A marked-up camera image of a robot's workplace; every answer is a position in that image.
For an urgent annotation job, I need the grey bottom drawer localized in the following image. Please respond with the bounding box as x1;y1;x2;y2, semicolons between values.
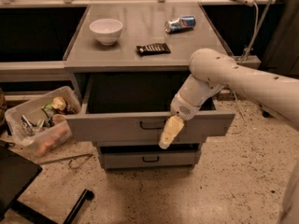
97;143;201;170

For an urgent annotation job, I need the grey drawer cabinet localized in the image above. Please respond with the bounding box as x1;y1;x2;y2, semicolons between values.
62;2;235;172

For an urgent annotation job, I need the black snack bar wrapper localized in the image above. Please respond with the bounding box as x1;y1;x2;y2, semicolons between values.
136;43;171;55

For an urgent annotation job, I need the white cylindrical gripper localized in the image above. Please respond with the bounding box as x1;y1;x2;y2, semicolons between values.
159;75;223;149

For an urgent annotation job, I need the clear plastic storage bin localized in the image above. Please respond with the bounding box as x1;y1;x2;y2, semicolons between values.
5;86;80;156

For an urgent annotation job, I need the white cable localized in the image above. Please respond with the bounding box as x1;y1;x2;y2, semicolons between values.
230;2;261;135

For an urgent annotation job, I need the black chair base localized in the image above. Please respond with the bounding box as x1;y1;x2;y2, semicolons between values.
0;144;95;224

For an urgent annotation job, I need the grey drawer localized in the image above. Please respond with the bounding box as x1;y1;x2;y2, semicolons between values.
97;143;201;170
65;72;236;144
92;141;204;147

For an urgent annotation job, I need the grey top drawer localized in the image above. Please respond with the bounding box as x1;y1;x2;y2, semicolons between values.
65;72;236;144

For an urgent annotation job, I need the crushed blue soda can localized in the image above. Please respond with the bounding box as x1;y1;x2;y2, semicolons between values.
164;15;196;34

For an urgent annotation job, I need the white bowl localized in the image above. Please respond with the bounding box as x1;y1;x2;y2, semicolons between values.
89;19;123;46

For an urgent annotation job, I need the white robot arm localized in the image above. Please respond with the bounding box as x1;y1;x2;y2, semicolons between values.
159;49;299;149

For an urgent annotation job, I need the metal rod on floor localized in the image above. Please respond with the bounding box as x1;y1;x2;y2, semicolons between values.
37;153;93;170

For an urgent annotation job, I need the grey middle drawer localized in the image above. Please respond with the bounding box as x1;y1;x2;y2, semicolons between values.
92;141;204;147

